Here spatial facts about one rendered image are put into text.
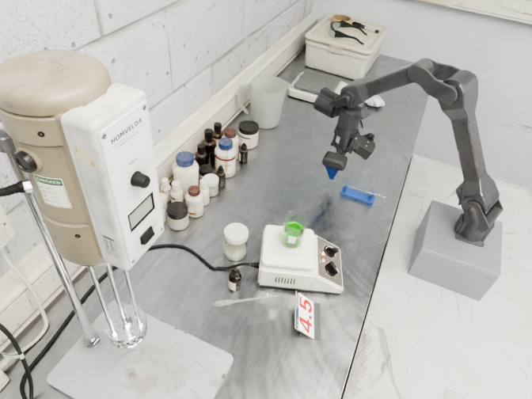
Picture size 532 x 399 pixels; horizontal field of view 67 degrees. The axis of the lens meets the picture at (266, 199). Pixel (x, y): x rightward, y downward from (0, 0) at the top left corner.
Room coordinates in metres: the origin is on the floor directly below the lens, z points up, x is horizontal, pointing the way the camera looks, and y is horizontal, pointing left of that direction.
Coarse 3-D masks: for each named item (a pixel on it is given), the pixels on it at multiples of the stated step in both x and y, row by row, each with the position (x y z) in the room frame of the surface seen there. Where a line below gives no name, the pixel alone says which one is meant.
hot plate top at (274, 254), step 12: (264, 228) 0.66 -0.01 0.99; (276, 228) 0.66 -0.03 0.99; (264, 240) 0.62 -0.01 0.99; (276, 240) 0.62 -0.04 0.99; (312, 240) 0.63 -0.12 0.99; (264, 252) 0.58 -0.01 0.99; (276, 252) 0.59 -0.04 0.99; (288, 252) 0.59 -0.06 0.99; (300, 252) 0.59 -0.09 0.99; (312, 252) 0.60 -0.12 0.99; (264, 264) 0.55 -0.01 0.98; (276, 264) 0.55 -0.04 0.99; (288, 264) 0.55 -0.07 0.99; (300, 264) 0.56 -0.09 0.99; (312, 264) 0.56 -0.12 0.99
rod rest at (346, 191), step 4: (344, 188) 0.91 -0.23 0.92; (348, 188) 0.93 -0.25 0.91; (340, 192) 0.91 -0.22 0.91; (344, 192) 0.91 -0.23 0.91; (348, 192) 0.91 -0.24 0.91; (352, 192) 0.91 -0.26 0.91; (356, 192) 0.92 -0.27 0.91; (360, 192) 0.92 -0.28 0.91; (364, 192) 0.92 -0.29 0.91; (348, 196) 0.90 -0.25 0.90; (352, 196) 0.90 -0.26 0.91; (356, 196) 0.90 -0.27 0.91; (360, 196) 0.90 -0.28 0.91; (364, 196) 0.90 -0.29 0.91; (368, 196) 0.90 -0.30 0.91; (372, 196) 0.88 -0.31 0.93; (360, 200) 0.89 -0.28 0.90; (364, 200) 0.89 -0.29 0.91; (368, 200) 0.89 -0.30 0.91; (372, 200) 0.89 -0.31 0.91; (372, 204) 0.88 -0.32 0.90
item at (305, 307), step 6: (300, 294) 0.52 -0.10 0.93; (300, 300) 0.50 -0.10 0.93; (306, 300) 0.51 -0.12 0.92; (300, 306) 0.49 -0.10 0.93; (306, 306) 0.50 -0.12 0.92; (300, 312) 0.47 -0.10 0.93; (306, 312) 0.48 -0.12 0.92; (300, 318) 0.46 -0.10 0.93; (306, 318) 0.47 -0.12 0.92; (300, 324) 0.44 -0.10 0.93; (306, 324) 0.45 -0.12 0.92; (306, 330) 0.44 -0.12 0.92
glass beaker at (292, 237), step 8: (288, 216) 0.64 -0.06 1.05; (296, 216) 0.65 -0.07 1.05; (304, 224) 0.63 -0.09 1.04; (288, 232) 0.60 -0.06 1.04; (296, 232) 0.60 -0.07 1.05; (304, 232) 0.61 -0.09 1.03; (288, 240) 0.60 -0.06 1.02; (296, 240) 0.60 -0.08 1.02; (288, 248) 0.60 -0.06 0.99; (296, 248) 0.60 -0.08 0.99
